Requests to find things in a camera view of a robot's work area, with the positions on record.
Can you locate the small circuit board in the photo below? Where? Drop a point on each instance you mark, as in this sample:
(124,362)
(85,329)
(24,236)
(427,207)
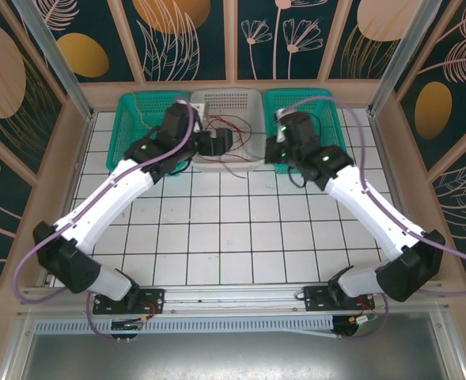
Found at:
(126,326)

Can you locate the aluminium frame post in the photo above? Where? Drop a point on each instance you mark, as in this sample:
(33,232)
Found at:
(60,67)
(402,59)

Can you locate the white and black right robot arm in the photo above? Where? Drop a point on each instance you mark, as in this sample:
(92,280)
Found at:
(367,206)

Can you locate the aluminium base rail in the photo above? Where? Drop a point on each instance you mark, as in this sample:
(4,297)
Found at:
(232,297)

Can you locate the aluminium table edge rail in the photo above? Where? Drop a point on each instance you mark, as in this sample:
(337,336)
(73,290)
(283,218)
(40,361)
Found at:
(85,134)
(376,130)

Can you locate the teal plastic basket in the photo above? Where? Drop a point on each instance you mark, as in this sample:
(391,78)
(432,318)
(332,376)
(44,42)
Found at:
(331,118)
(126,134)

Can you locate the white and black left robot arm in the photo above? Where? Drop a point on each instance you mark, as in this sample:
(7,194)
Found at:
(106,202)

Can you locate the white plastic basket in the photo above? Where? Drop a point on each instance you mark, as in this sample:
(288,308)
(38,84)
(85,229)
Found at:
(224,101)

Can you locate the grey metal panel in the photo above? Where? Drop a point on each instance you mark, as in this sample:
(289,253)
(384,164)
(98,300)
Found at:
(232,356)

